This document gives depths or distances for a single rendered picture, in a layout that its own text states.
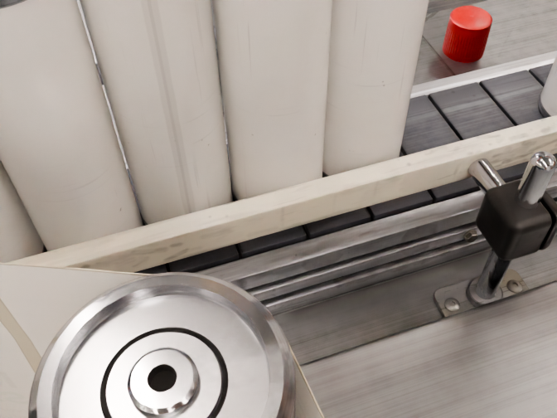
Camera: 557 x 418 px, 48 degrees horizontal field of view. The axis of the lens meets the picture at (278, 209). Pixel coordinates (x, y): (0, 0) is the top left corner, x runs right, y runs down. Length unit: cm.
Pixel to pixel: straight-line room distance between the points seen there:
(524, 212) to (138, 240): 18
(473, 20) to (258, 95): 29
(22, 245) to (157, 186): 7
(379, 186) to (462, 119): 11
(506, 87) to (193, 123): 24
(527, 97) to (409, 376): 22
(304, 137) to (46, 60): 12
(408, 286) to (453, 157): 9
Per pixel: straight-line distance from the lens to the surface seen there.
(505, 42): 58
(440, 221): 36
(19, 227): 33
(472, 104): 43
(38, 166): 28
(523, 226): 31
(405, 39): 30
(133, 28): 25
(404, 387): 30
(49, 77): 25
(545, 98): 43
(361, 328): 37
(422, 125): 41
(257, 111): 29
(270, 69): 27
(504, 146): 35
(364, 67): 30
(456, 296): 38
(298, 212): 31
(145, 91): 27
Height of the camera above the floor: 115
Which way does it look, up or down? 50 degrees down
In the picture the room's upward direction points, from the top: 1 degrees counter-clockwise
